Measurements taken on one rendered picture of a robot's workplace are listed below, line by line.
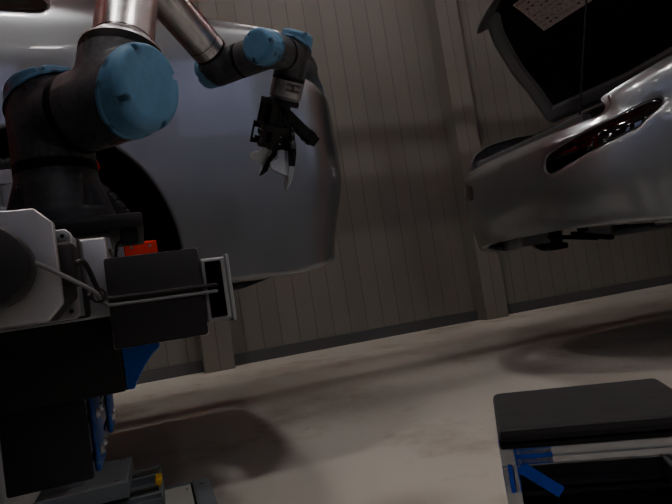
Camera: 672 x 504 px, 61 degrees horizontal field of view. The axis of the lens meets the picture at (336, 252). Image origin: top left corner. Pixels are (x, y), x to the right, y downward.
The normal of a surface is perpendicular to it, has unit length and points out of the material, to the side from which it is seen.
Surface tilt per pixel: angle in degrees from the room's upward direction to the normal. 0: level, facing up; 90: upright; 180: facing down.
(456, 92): 90
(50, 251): 90
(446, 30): 90
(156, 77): 97
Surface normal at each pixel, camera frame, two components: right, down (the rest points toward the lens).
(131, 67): 0.88, -0.04
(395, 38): 0.31, -0.10
